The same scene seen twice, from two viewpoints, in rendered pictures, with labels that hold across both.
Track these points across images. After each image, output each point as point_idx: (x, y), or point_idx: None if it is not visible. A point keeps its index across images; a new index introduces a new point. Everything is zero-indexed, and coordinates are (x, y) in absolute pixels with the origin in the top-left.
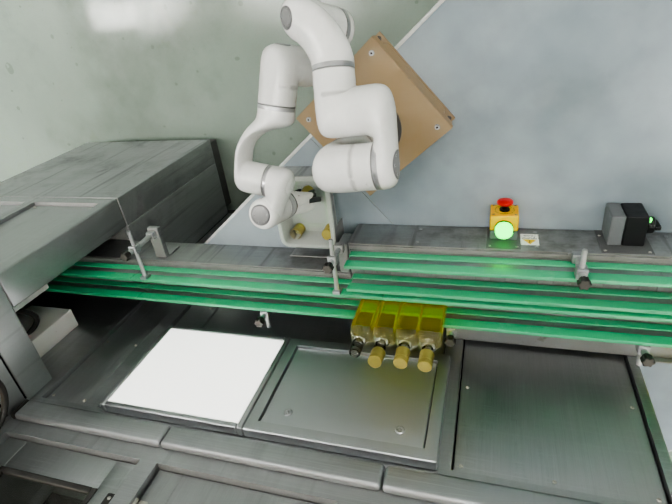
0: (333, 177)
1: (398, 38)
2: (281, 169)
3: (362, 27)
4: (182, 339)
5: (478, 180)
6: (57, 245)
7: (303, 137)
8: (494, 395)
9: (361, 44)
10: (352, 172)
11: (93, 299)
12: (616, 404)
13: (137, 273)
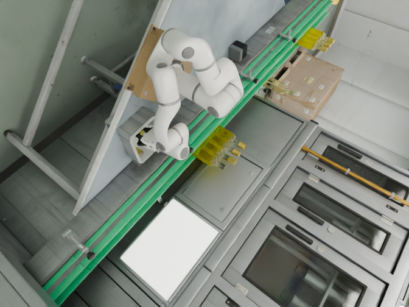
0: (229, 109)
1: (34, 1)
2: (181, 125)
3: (3, 4)
4: (136, 251)
5: None
6: (49, 304)
7: (0, 106)
8: (244, 137)
9: (10, 17)
10: (235, 101)
11: None
12: (265, 109)
13: (80, 262)
